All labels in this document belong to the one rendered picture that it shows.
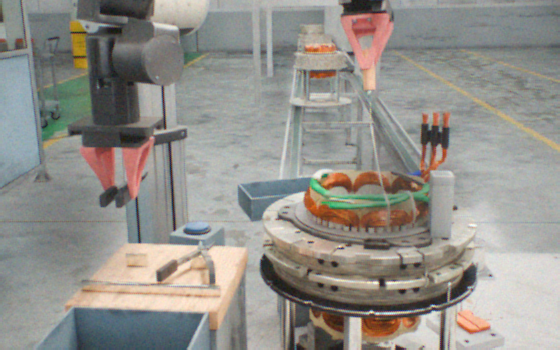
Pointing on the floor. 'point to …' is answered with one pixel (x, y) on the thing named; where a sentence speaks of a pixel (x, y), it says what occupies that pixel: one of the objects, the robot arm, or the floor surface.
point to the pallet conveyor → (382, 131)
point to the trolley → (43, 84)
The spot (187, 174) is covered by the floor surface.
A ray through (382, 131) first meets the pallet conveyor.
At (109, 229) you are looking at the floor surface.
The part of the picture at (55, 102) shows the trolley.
